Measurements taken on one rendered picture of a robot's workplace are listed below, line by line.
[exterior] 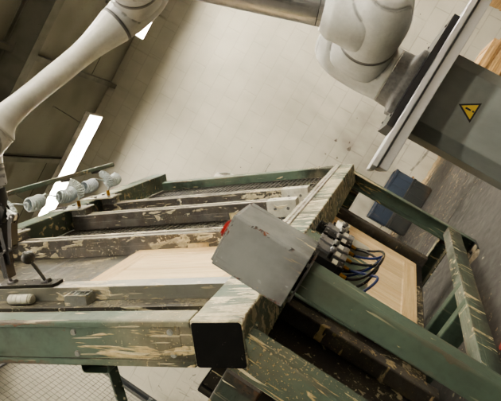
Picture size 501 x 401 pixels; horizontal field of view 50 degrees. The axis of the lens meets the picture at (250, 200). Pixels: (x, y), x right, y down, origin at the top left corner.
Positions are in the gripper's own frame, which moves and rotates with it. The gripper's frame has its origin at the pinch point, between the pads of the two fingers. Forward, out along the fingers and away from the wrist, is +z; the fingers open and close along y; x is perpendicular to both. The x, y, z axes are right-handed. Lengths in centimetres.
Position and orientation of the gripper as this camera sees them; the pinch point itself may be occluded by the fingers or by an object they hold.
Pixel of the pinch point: (6, 264)
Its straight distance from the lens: 155.1
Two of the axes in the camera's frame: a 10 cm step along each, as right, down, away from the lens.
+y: 9.5, -0.8, -3.0
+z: 1.4, 9.7, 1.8
